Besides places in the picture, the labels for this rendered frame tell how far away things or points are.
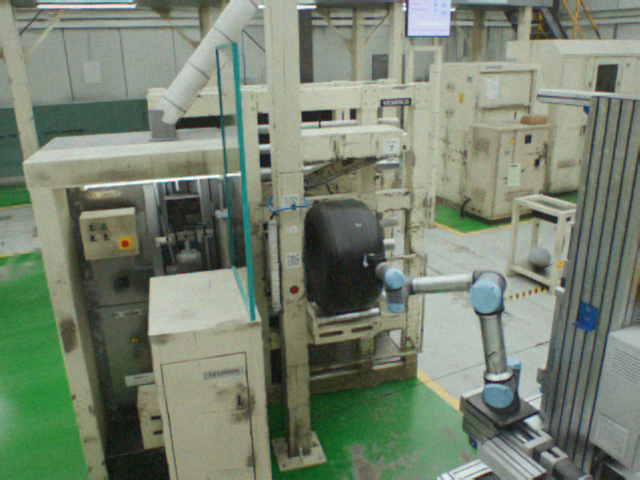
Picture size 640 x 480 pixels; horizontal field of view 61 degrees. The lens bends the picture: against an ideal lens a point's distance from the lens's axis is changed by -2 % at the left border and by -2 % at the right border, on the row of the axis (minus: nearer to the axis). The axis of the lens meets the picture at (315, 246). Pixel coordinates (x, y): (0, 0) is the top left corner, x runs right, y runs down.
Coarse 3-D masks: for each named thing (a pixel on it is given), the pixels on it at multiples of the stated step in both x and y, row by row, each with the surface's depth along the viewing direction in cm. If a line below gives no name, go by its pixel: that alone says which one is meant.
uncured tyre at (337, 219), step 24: (312, 216) 274; (336, 216) 263; (360, 216) 265; (312, 240) 308; (336, 240) 257; (360, 240) 258; (312, 264) 308; (336, 264) 256; (360, 264) 258; (312, 288) 294; (336, 288) 260; (360, 288) 262; (336, 312) 276
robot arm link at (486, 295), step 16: (480, 288) 205; (496, 288) 204; (480, 304) 206; (496, 304) 203; (480, 320) 213; (496, 320) 209; (496, 336) 211; (496, 352) 212; (496, 368) 214; (496, 384) 214; (512, 384) 216; (496, 400) 216
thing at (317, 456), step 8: (312, 432) 328; (272, 440) 325; (280, 440) 324; (280, 448) 318; (312, 448) 317; (320, 448) 317; (280, 456) 311; (288, 456) 310; (304, 456) 310; (312, 456) 311; (320, 456) 308; (280, 464) 305; (288, 464) 305; (296, 464) 305; (304, 464) 305; (312, 464) 305
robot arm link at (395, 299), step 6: (402, 288) 231; (390, 294) 228; (396, 294) 227; (402, 294) 230; (408, 294) 236; (390, 300) 229; (396, 300) 228; (402, 300) 230; (390, 306) 230; (396, 306) 229; (402, 306) 230; (390, 312) 231; (396, 312) 230
